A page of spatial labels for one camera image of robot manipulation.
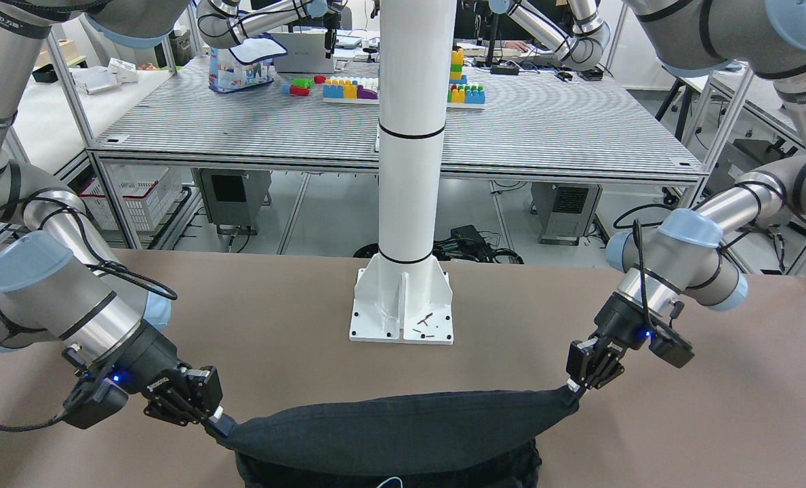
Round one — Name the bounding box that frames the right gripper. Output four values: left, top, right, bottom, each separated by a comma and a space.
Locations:
108, 321, 238, 439

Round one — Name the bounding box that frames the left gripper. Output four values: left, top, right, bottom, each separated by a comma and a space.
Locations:
560, 294, 651, 407

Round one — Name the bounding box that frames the black graphic t-shirt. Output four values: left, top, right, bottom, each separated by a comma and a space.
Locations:
217, 387, 579, 476

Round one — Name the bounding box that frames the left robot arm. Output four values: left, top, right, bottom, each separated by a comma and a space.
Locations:
560, 1, 806, 403

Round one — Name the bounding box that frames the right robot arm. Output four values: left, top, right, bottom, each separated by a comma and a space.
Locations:
0, 1, 235, 436

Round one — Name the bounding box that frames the grey controller box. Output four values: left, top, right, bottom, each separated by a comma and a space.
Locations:
531, 182, 602, 246
191, 169, 270, 236

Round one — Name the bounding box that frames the white plastic basket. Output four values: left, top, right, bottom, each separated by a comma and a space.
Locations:
78, 165, 182, 232

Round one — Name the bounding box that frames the striped metal work table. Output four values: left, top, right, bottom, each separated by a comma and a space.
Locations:
85, 56, 710, 269

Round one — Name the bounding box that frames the colourful toy block set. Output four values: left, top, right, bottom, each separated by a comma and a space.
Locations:
281, 47, 487, 109

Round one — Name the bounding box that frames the blue white bag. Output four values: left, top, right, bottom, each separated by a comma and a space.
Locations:
208, 34, 288, 94

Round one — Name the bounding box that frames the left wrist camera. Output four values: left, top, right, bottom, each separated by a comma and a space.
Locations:
648, 326, 695, 369

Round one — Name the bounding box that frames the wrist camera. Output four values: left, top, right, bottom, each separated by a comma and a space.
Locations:
648, 326, 695, 369
62, 377, 129, 430

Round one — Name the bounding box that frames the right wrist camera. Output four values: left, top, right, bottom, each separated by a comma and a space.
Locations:
62, 377, 129, 430

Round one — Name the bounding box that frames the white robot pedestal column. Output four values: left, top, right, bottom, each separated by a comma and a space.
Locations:
348, 1, 456, 345

